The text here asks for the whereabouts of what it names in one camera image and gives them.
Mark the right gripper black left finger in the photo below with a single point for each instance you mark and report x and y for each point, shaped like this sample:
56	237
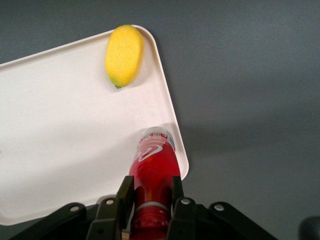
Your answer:
107	215

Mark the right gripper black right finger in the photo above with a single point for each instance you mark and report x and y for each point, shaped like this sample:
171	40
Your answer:
181	215

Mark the red coke bottle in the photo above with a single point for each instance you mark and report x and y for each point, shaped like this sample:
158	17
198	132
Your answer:
155	170

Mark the cream plastic tray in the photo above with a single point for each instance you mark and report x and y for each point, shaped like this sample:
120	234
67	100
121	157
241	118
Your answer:
62	125

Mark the yellow lemon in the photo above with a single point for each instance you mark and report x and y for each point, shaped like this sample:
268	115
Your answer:
123	55

